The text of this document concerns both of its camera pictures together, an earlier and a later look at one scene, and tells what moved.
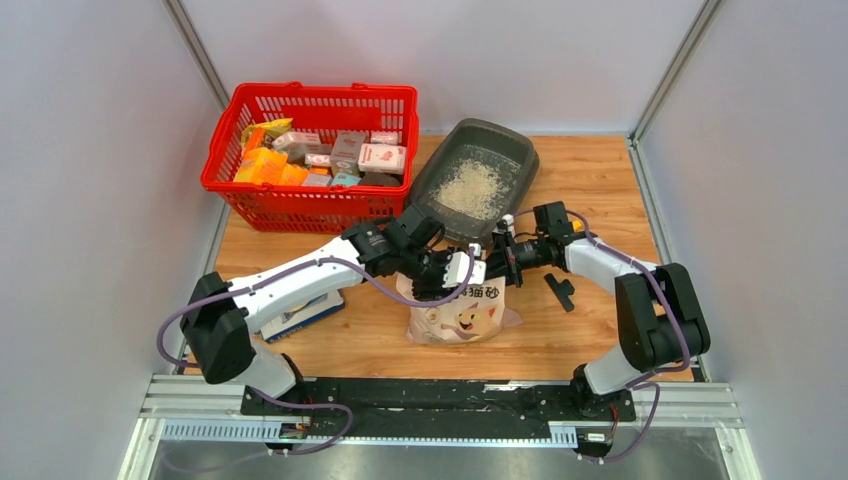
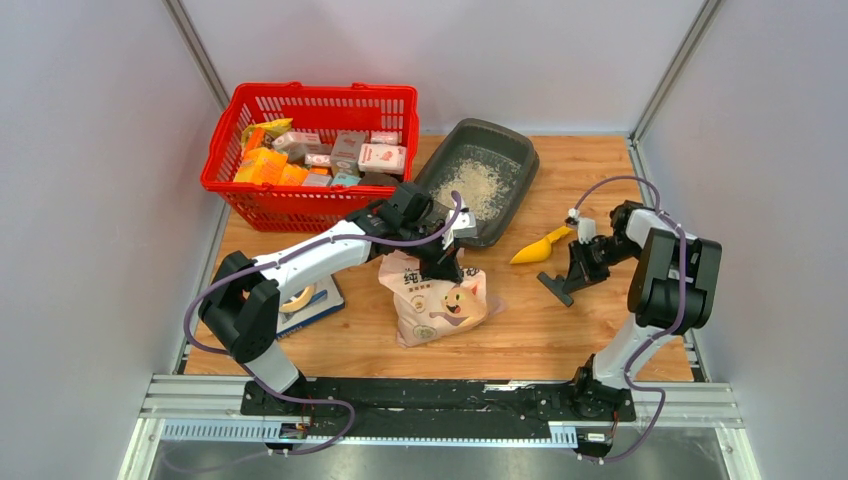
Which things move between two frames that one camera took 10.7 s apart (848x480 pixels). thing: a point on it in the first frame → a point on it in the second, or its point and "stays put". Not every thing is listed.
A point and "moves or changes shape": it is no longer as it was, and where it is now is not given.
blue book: x=304 y=314 stays put
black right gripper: x=503 y=261 → x=580 y=272
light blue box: x=345 y=179 stays put
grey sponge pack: x=346 y=152 stays put
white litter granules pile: x=475 y=189 stays put
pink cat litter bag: x=478 y=315 moves or changes shape
